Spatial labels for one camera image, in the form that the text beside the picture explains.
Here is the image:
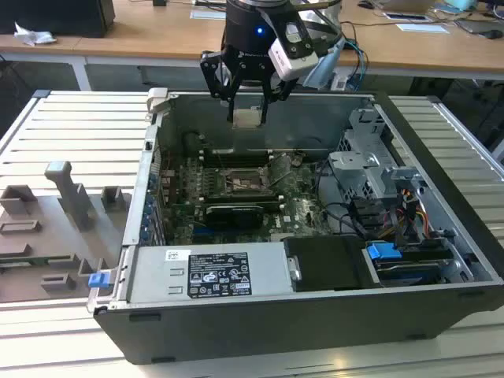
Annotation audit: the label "blue disk carrier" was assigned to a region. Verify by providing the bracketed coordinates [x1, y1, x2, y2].
[365, 241, 403, 261]

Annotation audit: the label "green motherboard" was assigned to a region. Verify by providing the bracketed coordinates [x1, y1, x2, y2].
[159, 151, 335, 243]

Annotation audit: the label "black computer box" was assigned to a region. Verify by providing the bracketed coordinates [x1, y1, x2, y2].
[0, 0, 117, 39]

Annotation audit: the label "yellow red power wires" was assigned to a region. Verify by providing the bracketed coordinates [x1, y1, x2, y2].
[387, 188, 433, 238]

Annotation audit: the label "black open PC case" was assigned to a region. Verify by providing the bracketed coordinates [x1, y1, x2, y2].
[92, 88, 504, 365]

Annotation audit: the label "crumpled white paper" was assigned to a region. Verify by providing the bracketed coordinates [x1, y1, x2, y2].
[13, 21, 57, 48]

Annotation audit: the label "grey power supply unit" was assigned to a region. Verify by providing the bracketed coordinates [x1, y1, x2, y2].
[126, 241, 297, 305]

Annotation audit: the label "silver square CPU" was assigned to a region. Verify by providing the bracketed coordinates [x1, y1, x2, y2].
[232, 107, 263, 129]

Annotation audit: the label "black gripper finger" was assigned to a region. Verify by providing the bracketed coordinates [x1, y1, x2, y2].
[199, 50, 242, 123]
[259, 77, 293, 127]

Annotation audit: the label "pale blue teach pendant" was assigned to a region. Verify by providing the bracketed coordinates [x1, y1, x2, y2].
[302, 37, 347, 91]

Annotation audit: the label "grey parts rack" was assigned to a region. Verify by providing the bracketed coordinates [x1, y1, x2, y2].
[0, 160, 134, 305]

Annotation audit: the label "grey plastic case latch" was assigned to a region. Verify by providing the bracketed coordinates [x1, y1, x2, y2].
[146, 87, 171, 116]

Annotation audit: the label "dark notebook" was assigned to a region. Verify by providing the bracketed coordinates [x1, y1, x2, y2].
[454, 18, 502, 35]

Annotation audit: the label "wooden desk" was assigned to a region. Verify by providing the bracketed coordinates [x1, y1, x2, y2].
[0, 0, 504, 92]

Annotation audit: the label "black graphics card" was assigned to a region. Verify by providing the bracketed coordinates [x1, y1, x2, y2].
[204, 203, 265, 230]

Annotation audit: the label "silver metal drive cage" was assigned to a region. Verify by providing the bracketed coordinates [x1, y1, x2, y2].
[328, 107, 424, 200]

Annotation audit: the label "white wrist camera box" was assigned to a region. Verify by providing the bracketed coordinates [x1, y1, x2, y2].
[268, 22, 320, 82]

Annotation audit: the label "metal socket cover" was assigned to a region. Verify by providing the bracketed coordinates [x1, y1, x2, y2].
[267, 154, 295, 187]

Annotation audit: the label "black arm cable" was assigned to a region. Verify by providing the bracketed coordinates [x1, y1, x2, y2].
[298, 10, 344, 50]

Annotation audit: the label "flat tablet with white rim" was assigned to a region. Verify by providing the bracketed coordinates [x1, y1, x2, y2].
[383, 11, 431, 22]

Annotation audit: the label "black label sticker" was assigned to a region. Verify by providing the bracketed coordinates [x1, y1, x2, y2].
[188, 252, 250, 298]

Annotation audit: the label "black RAM slot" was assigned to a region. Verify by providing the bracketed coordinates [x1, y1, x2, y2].
[200, 192, 285, 204]
[203, 149, 272, 160]
[203, 157, 272, 167]

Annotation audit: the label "blue cable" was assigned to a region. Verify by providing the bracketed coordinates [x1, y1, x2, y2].
[341, 37, 370, 92]

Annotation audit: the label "black internal cable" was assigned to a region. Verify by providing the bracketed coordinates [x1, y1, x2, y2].
[314, 160, 369, 239]

